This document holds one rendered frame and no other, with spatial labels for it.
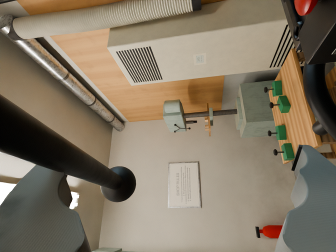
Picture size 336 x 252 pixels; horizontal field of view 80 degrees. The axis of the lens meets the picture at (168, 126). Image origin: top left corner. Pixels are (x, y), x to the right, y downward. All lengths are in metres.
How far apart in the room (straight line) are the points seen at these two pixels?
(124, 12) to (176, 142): 2.12
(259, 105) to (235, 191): 1.29
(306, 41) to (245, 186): 2.87
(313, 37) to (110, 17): 1.50
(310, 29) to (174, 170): 2.92
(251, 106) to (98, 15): 1.63
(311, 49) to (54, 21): 1.76
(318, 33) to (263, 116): 2.04
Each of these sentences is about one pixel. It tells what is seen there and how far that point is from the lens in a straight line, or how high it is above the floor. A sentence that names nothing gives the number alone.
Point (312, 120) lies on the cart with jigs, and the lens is 1.39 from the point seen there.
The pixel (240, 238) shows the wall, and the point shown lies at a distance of 3.04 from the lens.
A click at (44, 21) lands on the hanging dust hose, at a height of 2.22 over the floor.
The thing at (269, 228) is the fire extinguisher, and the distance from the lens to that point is 2.93.
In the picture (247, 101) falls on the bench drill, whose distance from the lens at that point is 2.31.
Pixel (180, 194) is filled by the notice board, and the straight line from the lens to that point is 3.03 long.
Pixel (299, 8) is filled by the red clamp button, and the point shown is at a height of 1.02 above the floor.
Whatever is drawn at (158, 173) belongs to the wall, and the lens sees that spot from 3.14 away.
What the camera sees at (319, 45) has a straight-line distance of 0.23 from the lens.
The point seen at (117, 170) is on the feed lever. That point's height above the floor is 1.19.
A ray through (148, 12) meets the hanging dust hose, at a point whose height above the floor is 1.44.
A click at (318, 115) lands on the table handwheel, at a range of 0.36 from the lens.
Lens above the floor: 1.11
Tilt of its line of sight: 11 degrees up
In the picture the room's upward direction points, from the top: 94 degrees counter-clockwise
